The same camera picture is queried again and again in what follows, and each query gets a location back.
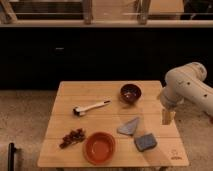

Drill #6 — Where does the white handled brush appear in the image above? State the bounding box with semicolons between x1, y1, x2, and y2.
73;100;110;116

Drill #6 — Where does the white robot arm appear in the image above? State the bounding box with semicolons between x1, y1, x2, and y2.
159;62;213;125

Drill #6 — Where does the blue grey sponge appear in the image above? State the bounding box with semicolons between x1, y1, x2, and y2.
134;133;157;152

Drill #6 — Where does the grey folded cloth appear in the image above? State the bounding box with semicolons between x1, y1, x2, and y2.
117;117;140;136

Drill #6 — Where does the dark brown bowl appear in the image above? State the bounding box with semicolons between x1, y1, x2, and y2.
120;84;142;104

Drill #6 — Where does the wooden table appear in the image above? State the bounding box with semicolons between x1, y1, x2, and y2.
38;81;189;168

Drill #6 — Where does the orange clay bowl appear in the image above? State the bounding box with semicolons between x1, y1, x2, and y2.
83;132;116;165

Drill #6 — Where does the pile of brown debris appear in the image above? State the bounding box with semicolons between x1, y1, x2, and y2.
59;128;86;149

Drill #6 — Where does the dark cabinet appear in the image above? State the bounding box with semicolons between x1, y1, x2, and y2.
0;28;213;89

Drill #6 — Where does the wooden railing shelf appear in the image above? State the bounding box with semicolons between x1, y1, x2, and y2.
0;0;213;28

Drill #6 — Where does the black post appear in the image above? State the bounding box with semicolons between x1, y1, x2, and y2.
8;143;16;171

